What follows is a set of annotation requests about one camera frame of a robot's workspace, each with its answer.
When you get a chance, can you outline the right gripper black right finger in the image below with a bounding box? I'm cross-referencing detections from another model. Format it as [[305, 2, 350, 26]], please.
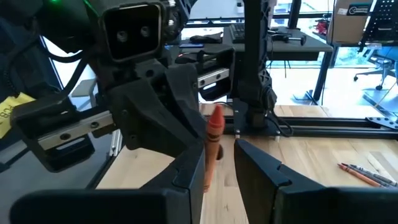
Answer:
[[234, 138, 398, 224]]

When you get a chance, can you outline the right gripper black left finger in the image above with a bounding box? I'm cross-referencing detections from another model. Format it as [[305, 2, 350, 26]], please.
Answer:
[[9, 141, 206, 224]]

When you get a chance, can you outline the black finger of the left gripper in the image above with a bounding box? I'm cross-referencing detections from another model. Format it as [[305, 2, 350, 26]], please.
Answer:
[[107, 79, 205, 158], [164, 63, 208, 141]]

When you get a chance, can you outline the yellow paper tag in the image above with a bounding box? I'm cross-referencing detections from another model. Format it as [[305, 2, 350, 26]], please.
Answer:
[[0, 92, 35, 140]]

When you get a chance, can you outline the black cloth pouch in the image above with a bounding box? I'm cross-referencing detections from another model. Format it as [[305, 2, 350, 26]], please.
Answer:
[[188, 31, 224, 45]]

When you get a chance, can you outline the black keyboard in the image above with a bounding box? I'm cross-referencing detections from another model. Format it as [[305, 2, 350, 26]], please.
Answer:
[[229, 22, 247, 45]]

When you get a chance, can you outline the grey desk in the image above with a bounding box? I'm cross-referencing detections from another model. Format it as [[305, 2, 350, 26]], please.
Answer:
[[178, 26, 334, 102]]

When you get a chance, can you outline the office chair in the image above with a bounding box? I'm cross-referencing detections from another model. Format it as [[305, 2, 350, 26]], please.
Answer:
[[353, 45, 398, 91]]

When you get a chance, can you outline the cardboard box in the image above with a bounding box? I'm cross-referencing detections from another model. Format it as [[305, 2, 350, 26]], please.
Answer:
[[326, 0, 374, 44]]

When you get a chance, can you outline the black perforated stand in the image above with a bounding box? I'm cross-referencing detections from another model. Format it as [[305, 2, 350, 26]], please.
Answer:
[[357, 0, 398, 53]]

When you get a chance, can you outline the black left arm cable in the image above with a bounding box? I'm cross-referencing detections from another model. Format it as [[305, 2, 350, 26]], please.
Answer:
[[0, 27, 94, 103]]

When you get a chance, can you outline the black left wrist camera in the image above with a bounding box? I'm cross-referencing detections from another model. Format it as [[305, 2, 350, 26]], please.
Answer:
[[99, 1, 165, 63]]

